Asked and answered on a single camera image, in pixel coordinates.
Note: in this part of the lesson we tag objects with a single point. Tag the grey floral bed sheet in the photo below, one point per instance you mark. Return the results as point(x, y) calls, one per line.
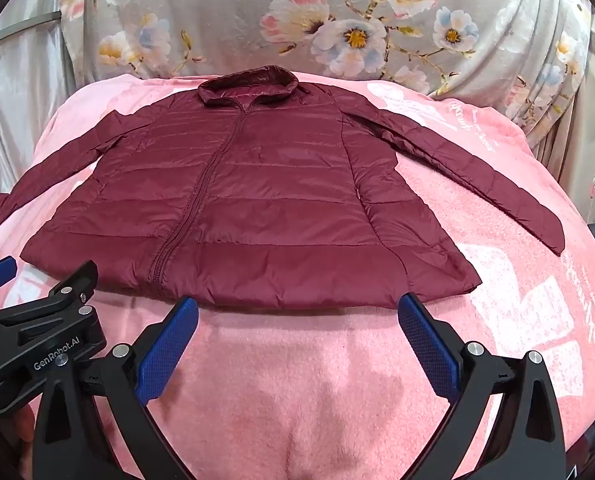
point(532, 60)

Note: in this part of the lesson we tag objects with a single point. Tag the grey metal rail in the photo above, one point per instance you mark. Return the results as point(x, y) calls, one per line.
point(29, 23)

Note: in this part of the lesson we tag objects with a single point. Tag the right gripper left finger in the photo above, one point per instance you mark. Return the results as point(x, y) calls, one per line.
point(70, 442)

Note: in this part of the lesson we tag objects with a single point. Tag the person's left hand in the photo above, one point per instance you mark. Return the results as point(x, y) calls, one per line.
point(18, 430)

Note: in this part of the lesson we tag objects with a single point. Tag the pink bow print blanket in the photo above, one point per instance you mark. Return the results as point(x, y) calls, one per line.
point(338, 393)

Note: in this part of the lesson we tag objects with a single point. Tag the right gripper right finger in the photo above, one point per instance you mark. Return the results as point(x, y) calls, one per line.
point(526, 441)

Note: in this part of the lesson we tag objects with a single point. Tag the silver satin curtain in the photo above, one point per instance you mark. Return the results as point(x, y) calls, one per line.
point(36, 77)

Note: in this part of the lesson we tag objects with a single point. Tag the maroon puffer jacket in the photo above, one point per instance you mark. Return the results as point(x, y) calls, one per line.
point(257, 190)

